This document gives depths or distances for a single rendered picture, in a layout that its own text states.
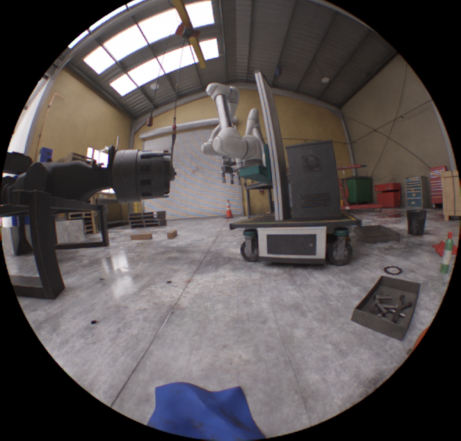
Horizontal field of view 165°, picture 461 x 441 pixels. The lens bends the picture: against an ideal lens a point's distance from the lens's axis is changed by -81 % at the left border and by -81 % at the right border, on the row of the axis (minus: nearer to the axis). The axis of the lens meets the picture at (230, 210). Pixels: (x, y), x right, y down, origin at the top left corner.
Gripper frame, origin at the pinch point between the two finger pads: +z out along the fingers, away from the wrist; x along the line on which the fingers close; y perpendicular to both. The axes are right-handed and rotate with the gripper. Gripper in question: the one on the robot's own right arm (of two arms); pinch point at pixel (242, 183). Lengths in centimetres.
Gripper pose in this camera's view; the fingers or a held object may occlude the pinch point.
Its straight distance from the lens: 169.1
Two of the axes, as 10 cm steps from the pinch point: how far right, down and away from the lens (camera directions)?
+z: 0.7, 10.0, 0.3
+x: 5.2, -0.6, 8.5
